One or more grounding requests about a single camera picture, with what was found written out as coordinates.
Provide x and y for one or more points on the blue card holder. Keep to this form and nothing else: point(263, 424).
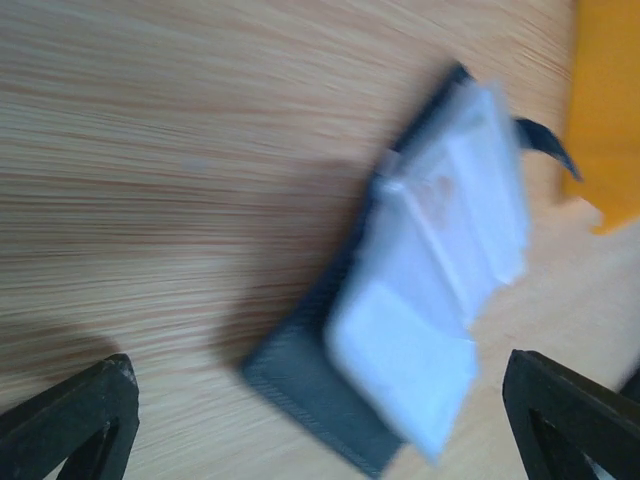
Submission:
point(378, 353)

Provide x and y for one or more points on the yellow plastic bin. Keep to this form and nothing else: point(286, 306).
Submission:
point(602, 122)

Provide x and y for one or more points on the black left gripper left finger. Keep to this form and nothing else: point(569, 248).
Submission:
point(86, 424)

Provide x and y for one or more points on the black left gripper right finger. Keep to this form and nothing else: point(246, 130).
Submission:
point(565, 424)

